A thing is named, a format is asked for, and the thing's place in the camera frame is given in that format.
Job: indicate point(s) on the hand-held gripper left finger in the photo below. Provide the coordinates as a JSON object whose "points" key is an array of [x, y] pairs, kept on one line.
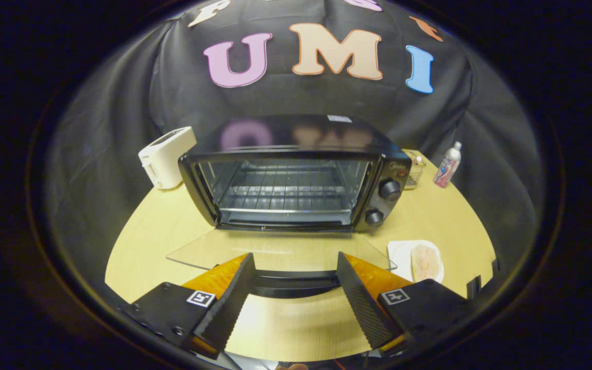
{"points": [[234, 300]]}

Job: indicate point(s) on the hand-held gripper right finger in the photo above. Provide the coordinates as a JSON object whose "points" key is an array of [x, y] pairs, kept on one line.
{"points": [[360, 300]]}

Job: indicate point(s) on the breaded food patty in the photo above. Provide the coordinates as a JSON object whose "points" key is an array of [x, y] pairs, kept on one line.
{"points": [[425, 262]]}

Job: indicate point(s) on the black toaster oven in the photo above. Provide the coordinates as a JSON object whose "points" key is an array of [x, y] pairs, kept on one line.
{"points": [[296, 131]]}

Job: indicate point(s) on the white bread toaster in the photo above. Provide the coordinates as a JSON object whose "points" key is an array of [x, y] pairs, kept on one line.
{"points": [[167, 154]]}

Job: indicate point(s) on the white plate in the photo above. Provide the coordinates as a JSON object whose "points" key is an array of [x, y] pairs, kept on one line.
{"points": [[399, 254]]}

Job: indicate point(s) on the white spray bottle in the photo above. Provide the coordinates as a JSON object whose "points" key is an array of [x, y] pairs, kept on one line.
{"points": [[447, 167]]}

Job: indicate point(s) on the black backdrop cloth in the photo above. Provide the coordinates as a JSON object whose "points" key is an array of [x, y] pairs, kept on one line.
{"points": [[121, 103]]}

